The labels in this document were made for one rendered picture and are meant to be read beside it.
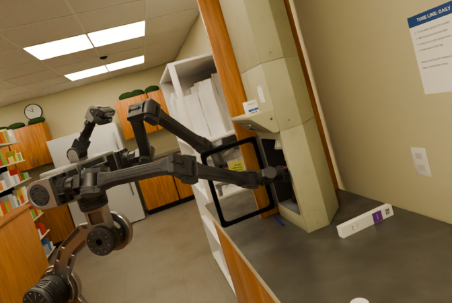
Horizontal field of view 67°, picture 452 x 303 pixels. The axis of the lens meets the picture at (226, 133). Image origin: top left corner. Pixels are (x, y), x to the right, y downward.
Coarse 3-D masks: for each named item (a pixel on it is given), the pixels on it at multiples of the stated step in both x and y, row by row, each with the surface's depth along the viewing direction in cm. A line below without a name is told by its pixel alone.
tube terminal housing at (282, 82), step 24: (264, 72) 146; (288, 72) 149; (264, 96) 153; (288, 96) 149; (288, 120) 149; (312, 120) 163; (288, 144) 149; (312, 144) 156; (288, 168) 152; (312, 168) 152; (312, 192) 152; (288, 216) 172; (312, 216) 153
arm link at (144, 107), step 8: (136, 104) 156; (144, 104) 155; (152, 104) 154; (128, 112) 155; (136, 112) 153; (144, 112) 151; (152, 112) 152; (128, 120) 155; (136, 120) 155; (136, 128) 161; (144, 128) 164; (136, 136) 166; (144, 136) 167; (144, 144) 172; (144, 152) 177; (144, 160) 179; (152, 160) 182
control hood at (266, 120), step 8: (264, 112) 146; (272, 112) 147; (232, 120) 173; (240, 120) 160; (248, 120) 149; (256, 120) 146; (264, 120) 146; (272, 120) 147; (264, 128) 148; (272, 128) 147
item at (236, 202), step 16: (208, 160) 171; (224, 160) 174; (240, 160) 176; (256, 160) 178; (224, 192) 174; (240, 192) 176; (256, 192) 178; (224, 208) 174; (240, 208) 176; (256, 208) 179
